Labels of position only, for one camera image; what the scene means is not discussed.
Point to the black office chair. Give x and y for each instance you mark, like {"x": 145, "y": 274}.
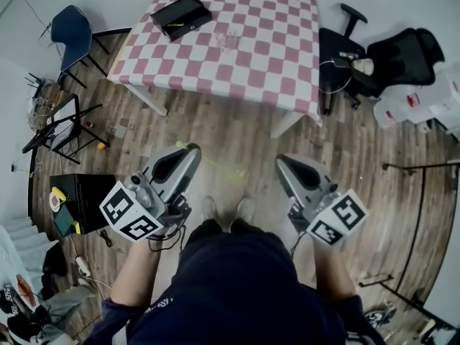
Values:
{"x": 402, "y": 63}

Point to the white stepped block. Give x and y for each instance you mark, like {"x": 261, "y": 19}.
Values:
{"x": 25, "y": 243}

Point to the person's right forearm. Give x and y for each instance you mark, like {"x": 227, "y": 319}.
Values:
{"x": 332, "y": 271}

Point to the white table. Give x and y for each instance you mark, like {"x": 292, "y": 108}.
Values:
{"x": 151, "y": 101}

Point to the person's right shoe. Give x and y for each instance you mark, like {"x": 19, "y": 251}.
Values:
{"x": 246, "y": 208}

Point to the person's shoe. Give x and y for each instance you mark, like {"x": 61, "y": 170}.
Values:
{"x": 246, "y": 208}
{"x": 208, "y": 208}

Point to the person's left shoe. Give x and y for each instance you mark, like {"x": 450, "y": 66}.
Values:
{"x": 208, "y": 208}

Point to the person's left forearm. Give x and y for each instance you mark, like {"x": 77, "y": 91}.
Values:
{"x": 133, "y": 275}

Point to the person's navy top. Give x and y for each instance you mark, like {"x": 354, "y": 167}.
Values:
{"x": 233, "y": 293}

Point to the beige rounded object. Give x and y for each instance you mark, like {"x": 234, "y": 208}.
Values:
{"x": 363, "y": 66}

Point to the orange flat object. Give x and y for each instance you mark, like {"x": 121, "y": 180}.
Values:
{"x": 26, "y": 289}

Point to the person's black trousers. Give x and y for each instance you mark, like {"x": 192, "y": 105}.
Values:
{"x": 205, "y": 228}

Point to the yellow and red round object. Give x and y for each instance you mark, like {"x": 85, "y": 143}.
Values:
{"x": 56, "y": 200}

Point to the black router with antennas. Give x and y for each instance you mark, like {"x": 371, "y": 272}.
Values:
{"x": 37, "y": 83}

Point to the white plastic bag red label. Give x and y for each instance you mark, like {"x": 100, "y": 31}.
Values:
{"x": 395, "y": 106}

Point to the black folding stand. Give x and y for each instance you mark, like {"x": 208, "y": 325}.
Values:
{"x": 76, "y": 115}

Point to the white power strip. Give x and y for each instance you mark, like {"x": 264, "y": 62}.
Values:
{"x": 83, "y": 266}

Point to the black cabinet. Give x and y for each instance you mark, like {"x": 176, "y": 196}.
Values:
{"x": 93, "y": 200}

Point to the white box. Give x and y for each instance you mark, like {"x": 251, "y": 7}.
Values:
{"x": 447, "y": 95}

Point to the blue chair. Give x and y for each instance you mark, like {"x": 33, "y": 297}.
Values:
{"x": 70, "y": 31}

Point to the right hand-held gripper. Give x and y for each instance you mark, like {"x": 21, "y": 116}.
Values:
{"x": 341, "y": 214}

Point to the grey garment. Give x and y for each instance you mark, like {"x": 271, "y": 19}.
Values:
{"x": 68, "y": 300}

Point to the teal notebook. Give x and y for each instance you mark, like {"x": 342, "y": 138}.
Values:
{"x": 64, "y": 219}

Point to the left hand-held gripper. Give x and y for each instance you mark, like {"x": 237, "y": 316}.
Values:
{"x": 125, "y": 210}

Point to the small grey block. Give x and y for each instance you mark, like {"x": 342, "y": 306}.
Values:
{"x": 120, "y": 132}

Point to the black garment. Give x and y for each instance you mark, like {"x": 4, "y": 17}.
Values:
{"x": 54, "y": 264}

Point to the small orange ball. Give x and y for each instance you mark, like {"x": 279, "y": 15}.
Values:
{"x": 102, "y": 146}

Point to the pink checkered tablecloth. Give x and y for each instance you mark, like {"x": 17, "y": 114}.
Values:
{"x": 258, "y": 49}

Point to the black metal rack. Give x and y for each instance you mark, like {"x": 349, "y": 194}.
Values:
{"x": 409, "y": 170}

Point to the black rectangular box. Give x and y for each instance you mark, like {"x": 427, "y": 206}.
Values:
{"x": 179, "y": 11}

